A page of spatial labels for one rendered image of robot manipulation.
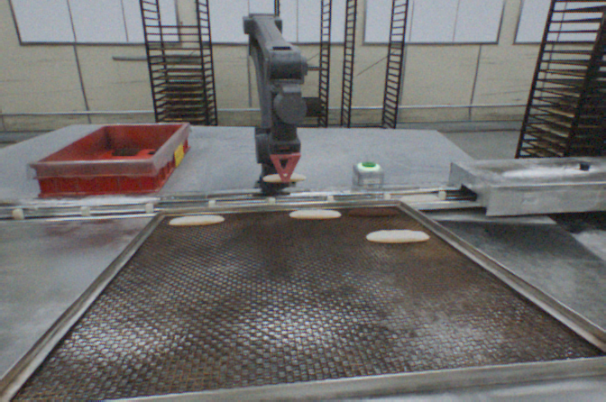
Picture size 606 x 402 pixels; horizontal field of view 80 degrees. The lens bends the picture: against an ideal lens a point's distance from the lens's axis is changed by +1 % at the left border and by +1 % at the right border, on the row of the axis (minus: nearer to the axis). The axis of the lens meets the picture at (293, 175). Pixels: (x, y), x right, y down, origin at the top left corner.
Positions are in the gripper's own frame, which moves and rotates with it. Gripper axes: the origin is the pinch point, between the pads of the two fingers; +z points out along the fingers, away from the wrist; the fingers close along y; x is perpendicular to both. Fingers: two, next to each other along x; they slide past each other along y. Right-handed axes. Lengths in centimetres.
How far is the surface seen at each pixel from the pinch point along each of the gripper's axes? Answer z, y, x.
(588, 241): 11, 17, 64
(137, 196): 6.5, -6.2, -35.6
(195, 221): 1.7, 17.1, -17.9
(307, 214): 1.8, 16.2, 3.1
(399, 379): -6, 59, 4
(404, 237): -0.8, 30.4, 16.5
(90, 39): -25, -439, -214
